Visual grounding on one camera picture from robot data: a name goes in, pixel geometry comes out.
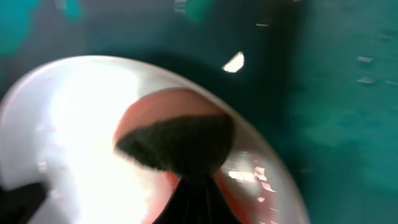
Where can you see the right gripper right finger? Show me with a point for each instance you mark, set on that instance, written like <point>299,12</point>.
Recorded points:
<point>197,203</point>

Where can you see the teal plastic tray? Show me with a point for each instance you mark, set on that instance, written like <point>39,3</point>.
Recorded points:
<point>317,78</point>

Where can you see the pink sponge black scourer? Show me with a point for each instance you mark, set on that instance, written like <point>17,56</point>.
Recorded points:
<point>176,130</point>

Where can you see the light blue plate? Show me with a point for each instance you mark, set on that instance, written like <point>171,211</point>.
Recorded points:
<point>57,128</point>

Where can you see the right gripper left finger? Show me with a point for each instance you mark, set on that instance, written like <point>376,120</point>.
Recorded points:
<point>19,205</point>

